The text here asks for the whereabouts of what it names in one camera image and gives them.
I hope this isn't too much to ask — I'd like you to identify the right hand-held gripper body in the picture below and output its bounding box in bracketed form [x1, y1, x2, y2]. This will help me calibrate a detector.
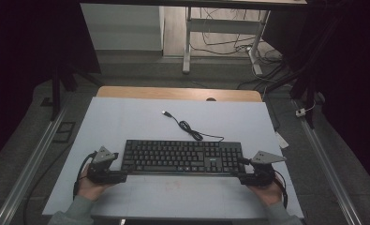
[249, 150, 288, 188]

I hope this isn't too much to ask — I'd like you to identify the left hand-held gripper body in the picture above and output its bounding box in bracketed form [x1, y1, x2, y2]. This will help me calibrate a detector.
[86, 145, 129, 186]

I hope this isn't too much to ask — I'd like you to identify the black computer keyboard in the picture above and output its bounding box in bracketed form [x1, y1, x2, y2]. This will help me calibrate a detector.
[120, 139, 246, 176]

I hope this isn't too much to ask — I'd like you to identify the person's right hand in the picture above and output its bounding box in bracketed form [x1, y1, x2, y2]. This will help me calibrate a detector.
[247, 177, 284, 207]

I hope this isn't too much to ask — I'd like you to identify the person's left hand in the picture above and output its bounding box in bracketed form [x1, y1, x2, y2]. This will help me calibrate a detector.
[76, 164, 115, 202]

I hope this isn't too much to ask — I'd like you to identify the white paper tag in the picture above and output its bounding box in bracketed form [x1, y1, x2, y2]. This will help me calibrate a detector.
[274, 130, 290, 150]

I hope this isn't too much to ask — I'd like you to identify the white table board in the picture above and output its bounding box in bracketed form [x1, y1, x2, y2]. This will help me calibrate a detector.
[41, 97, 304, 219]

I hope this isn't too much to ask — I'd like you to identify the black metal stand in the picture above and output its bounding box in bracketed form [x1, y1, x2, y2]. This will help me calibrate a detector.
[263, 60, 319, 129]
[40, 60, 105, 122]

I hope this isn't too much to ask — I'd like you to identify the wooden table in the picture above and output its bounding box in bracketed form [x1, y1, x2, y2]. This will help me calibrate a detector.
[96, 85, 263, 103]

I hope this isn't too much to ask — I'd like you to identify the dark curtain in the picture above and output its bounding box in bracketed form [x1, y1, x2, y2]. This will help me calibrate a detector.
[261, 0, 370, 191]
[0, 0, 102, 172]

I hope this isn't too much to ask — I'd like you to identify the grey cabinet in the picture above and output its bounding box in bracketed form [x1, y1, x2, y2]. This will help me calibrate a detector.
[80, 3, 165, 52]

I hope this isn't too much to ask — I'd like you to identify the left hand-held gripper black cable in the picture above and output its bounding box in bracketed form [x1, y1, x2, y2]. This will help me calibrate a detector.
[72, 151, 98, 201]

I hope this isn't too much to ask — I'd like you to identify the hand-held gripper black cable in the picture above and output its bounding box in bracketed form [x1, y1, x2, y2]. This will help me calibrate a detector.
[273, 170, 289, 210]
[72, 151, 98, 201]

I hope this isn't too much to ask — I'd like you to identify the right hand-held gripper black cable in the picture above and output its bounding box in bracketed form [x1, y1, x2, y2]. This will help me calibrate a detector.
[273, 170, 289, 210]

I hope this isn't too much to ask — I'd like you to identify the black rectangular floor frame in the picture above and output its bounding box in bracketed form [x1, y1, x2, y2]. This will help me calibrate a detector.
[52, 121, 77, 144]

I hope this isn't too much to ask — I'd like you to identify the aluminium floor rail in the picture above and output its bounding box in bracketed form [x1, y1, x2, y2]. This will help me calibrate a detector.
[0, 104, 70, 225]
[292, 98, 364, 225]

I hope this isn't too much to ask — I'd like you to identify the black keyboard usb cable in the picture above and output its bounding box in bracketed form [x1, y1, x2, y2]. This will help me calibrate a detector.
[161, 110, 225, 143]

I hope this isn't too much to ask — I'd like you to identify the black floor cable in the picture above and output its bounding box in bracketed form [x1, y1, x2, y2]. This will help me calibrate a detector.
[22, 142, 76, 225]

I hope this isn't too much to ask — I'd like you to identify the white metal desk frame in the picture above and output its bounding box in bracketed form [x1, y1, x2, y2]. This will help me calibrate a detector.
[79, 0, 308, 76]

